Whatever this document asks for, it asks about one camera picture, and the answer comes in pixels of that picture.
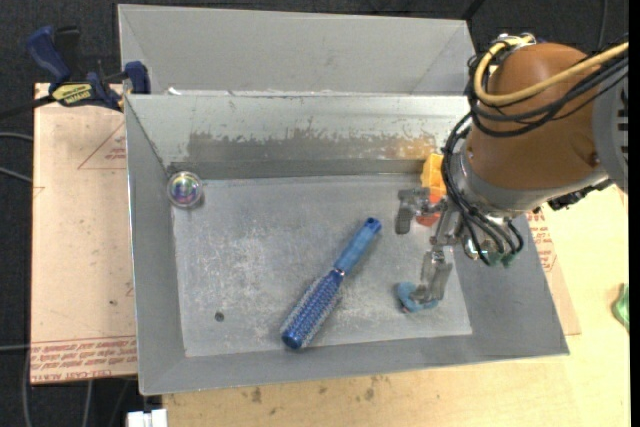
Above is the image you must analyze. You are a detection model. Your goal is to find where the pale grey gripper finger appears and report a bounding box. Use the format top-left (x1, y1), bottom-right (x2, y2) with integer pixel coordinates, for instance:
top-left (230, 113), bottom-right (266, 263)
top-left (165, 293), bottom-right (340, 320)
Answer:
top-left (420, 250), bottom-right (441, 290)
top-left (427, 259), bottom-right (455, 306)

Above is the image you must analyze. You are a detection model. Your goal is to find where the small blue cloth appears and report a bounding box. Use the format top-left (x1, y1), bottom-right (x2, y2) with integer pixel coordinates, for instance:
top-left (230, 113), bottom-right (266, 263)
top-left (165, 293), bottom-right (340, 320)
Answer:
top-left (394, 281), bottom-right (444, 315)

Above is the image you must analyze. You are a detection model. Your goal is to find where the yellow orange grey toy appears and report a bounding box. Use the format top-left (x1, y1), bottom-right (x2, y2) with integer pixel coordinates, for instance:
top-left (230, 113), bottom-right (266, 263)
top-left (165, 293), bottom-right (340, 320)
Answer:
top-left (395, 153), bottom-right (448, 236)

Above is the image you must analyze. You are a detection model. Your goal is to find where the blue round hairbrush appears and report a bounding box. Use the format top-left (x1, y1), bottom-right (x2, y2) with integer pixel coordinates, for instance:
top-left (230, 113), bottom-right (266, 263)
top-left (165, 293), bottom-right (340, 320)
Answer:
top-left (279, 216), bottom-right (383, 350)

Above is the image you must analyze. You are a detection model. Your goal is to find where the grey metal bin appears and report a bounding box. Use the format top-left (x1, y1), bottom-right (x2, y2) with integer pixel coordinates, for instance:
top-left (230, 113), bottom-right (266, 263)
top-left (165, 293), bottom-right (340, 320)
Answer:
top-left (117, 3), bottom-right (571, 397)

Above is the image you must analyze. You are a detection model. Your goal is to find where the pale green soft thing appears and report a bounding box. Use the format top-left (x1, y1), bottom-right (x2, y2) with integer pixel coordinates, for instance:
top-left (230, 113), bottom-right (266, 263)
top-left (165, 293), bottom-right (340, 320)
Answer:
top-left (612, 283), bottom-right (630, 334)

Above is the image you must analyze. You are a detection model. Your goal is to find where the clear iridescent ball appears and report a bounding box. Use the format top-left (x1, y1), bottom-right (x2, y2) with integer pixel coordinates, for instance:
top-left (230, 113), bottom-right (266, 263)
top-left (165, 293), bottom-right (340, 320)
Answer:
top-left (166, 170), bottom-right (205, 210)

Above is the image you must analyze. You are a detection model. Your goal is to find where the brown cardboard board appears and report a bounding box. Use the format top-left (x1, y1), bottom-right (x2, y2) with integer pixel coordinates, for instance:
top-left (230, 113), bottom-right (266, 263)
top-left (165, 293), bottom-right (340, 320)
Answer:
top-left (29, 82), bottom-right (584, 386)

